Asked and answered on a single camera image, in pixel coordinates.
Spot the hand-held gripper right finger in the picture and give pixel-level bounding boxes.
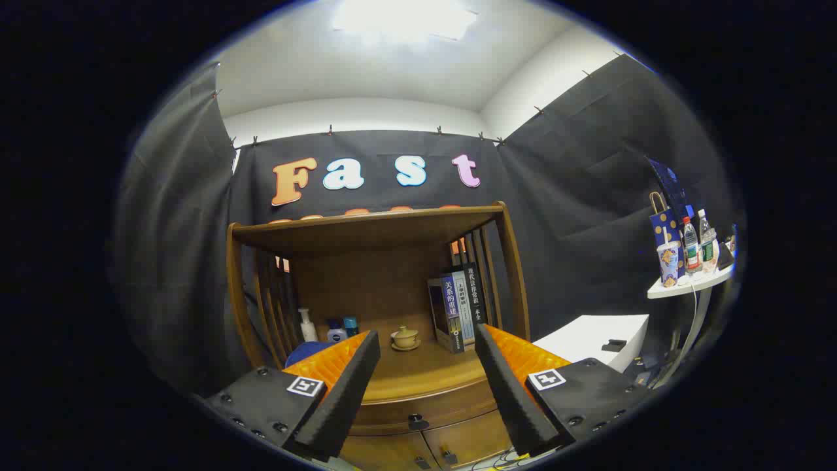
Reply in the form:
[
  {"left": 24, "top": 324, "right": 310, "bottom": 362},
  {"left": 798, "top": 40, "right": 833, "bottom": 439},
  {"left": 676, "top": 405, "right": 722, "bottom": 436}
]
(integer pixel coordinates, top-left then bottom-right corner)
[{"left": 474, "top": 323, "right": 655, "bottom": 457}]

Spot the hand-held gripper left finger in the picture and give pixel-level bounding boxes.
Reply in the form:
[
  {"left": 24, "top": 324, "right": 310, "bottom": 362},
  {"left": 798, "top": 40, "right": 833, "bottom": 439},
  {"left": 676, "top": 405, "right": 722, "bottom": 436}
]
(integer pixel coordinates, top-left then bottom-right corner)
[{"left": 196, "top": 330, "right": 381, "bottom": 462}]

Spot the wooden drawer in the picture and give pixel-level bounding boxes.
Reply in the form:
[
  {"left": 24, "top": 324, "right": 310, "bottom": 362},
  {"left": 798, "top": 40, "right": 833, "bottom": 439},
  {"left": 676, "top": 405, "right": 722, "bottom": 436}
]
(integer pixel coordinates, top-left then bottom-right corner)
[{"left": 350, "top": 379, "right": 501, "bottom": 436}]

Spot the wooden countertop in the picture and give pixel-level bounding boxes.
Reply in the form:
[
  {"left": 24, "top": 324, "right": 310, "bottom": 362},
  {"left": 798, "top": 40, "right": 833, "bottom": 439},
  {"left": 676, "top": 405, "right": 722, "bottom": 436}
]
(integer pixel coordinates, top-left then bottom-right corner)
[{"left": 288, "top": 314, "right": 488, "bottom": 404}]

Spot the wooden cabinet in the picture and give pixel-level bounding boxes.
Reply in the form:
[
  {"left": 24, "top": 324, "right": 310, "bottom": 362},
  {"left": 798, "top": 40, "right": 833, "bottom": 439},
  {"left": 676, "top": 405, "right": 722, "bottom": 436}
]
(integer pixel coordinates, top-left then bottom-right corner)
[{"left": 226, "top": 201, "right": 532, "bottom": 471}]

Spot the blue towel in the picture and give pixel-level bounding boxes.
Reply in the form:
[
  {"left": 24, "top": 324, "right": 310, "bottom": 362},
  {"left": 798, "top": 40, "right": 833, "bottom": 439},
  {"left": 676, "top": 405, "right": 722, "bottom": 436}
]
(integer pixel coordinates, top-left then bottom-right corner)
[{"left": 285, "top": 340, "right": 334, "bottom": 368}]

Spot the beige lidded teacup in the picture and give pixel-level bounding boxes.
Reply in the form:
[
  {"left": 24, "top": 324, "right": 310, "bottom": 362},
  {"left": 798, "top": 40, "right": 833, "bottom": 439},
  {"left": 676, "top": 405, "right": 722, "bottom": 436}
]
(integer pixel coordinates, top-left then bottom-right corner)
[{"left": 390, "top": 325, "right": 422, "bottom": 352}]

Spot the light spine book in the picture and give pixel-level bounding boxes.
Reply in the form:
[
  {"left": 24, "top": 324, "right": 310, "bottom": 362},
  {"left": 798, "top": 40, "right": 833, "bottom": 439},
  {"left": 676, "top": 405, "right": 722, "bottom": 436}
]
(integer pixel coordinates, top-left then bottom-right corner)
[{"left": 453, "top": 270, "right": 476, "bottom": 346}]

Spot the dark cover blue spine book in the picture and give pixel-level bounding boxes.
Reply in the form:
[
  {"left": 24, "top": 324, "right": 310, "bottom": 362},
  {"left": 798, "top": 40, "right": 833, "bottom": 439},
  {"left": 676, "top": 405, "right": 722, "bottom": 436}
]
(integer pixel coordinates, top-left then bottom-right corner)
[{"left": 427, "top": 275, "right": 466, "bottom": 354}]

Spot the black spine book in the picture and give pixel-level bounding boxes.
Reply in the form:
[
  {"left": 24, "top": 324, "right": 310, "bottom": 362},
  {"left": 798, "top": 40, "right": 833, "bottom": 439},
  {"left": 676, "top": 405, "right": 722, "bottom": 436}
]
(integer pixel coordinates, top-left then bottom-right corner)
[{"left": 461, "top": 263, "right": 490, "bottom": 326}]

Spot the white box unit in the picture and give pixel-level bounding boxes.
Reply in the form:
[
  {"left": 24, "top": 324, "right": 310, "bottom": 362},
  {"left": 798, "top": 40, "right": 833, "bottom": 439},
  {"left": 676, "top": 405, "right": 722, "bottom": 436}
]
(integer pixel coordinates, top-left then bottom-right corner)
[{"left": 533, "top": 314, "right": 650, "bottom": 374}]

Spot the patterned paper cup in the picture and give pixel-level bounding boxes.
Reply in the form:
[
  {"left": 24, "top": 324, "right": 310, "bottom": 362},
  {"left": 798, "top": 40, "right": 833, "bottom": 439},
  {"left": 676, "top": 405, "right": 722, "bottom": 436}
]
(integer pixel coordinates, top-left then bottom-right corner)
[{"left": 657, "top": 229, "right": 682, "bottom": 288}]

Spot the white side table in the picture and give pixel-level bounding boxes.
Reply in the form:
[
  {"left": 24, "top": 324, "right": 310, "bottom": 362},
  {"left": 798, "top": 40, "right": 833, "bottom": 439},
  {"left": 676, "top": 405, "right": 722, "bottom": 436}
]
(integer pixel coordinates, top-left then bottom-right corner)
[{"left": 647, "top": 262, "right": 736, "bottom": 387}]

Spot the red label water bottle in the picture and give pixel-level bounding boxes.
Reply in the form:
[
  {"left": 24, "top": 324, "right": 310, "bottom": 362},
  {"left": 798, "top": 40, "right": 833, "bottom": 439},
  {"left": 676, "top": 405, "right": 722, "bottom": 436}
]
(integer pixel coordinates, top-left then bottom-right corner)
[{"left": 682, "top": 217, "right": 702, "bottom": 272}]

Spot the blue patterned paper bag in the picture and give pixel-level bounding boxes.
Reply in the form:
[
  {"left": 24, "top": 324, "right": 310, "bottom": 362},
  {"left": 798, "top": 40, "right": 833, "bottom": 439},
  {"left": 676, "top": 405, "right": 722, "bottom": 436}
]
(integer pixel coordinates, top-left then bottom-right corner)
[{"left": 646, "top": 156, "right": 695, "bottom": 279}]

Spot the green label water bottle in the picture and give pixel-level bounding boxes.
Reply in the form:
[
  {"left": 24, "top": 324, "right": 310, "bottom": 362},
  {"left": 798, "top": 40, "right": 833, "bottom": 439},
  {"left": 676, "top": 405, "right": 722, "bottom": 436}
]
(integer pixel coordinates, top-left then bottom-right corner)
[{"left": 697, "top": 209, "right": 719, "bottom": 270}]

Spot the ceiling light panel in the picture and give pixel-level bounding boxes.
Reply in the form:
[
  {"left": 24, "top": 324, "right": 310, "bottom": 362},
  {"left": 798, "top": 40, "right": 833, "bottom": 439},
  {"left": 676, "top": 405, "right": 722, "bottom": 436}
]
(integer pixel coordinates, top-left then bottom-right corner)
[{"left": 332, "top": 0, "right": 478, "bottom": 41}]

